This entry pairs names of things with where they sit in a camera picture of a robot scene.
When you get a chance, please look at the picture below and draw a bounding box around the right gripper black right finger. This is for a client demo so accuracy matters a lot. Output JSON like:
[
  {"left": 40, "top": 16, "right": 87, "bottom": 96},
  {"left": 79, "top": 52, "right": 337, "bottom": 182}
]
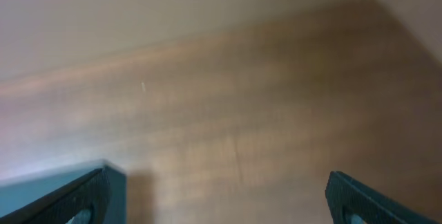
[{"left": 325, "top": 171, "right": 436, "bottom": 224}]

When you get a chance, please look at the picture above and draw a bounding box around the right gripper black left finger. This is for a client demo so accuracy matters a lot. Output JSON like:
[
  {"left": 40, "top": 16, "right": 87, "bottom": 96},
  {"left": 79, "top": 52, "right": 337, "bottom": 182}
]
[{"left": 1, "top": 169, "right": 111, "bottom": 224}]

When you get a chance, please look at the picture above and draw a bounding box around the dark green box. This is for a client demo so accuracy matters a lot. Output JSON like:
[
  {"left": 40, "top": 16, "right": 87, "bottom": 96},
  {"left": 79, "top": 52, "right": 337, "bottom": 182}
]
[{"left": 1, "top": 160, "right": 127, "bottom": 223}]

